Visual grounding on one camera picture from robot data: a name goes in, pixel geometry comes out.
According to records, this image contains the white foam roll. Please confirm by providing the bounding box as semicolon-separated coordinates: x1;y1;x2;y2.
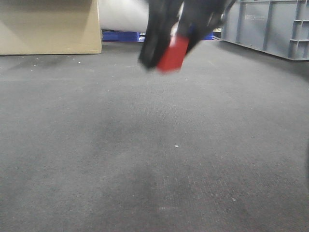
98;0;149;33

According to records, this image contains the red magnetic cube block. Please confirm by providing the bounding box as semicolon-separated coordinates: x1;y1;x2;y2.
156;35;189;73

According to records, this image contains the grey plastic crate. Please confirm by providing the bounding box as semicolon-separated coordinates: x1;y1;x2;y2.
221;0;309;61

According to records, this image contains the brown cardboard box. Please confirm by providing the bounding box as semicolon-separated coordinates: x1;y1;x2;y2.
0;0;102;55

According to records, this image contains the dark grey carpet mat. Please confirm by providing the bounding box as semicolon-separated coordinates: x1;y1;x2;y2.
0;41;309;232

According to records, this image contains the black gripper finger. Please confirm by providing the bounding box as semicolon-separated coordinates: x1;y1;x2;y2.
178;0;233;54
139;0;185;69

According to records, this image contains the blue plastic pallet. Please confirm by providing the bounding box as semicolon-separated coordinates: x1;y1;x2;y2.
101;28;216;42

